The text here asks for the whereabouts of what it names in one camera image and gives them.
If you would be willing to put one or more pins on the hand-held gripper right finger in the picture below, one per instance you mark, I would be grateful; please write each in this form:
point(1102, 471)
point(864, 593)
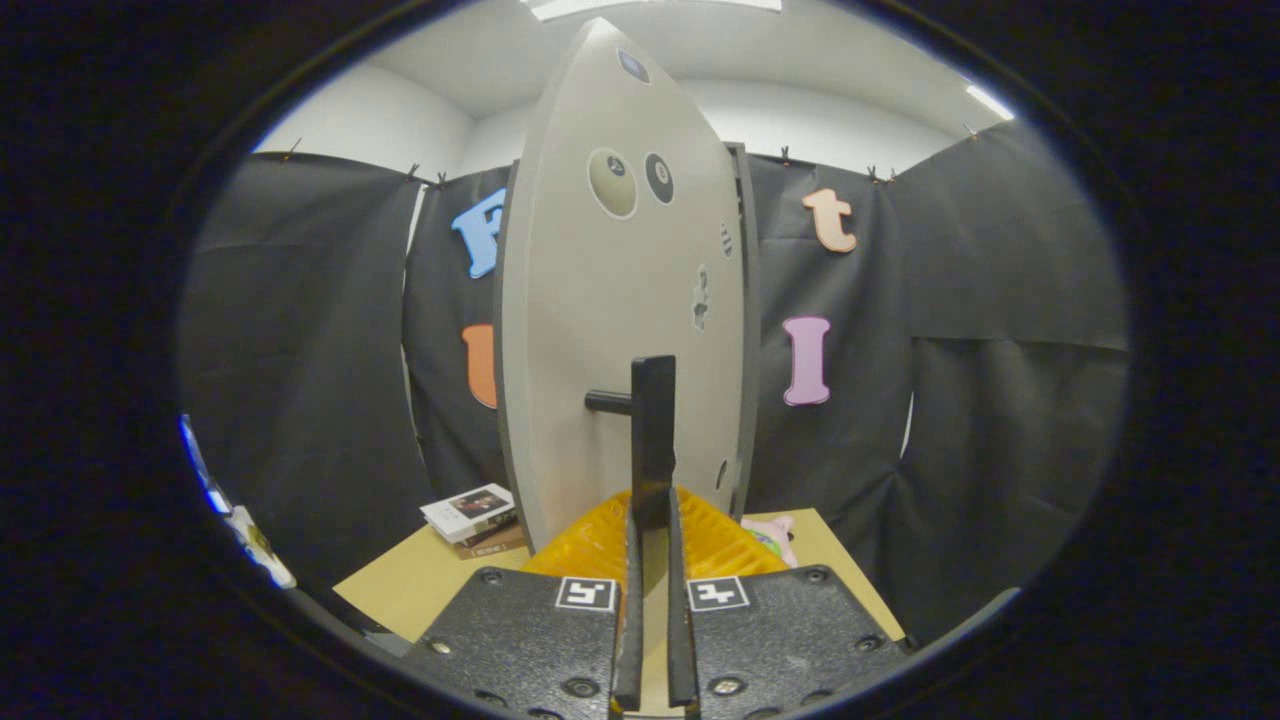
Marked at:
point(780, 640)

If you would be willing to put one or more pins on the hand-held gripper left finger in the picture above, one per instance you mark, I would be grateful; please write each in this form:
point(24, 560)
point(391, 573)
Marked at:
point(530, 640)

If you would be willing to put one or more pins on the green and pink plush toy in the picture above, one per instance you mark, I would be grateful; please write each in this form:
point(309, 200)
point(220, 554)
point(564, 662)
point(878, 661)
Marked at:
point(775, 535)

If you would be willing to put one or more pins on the white book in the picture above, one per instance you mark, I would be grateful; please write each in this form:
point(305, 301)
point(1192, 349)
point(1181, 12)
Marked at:
point(470, 503)

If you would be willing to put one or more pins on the black backdrop cloth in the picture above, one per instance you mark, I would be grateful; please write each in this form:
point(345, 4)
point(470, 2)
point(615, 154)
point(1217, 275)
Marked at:
point(1000, 450)

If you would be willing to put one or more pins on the long ceiling light panel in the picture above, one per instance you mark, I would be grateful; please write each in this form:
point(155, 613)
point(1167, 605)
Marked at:
point(560, 8)

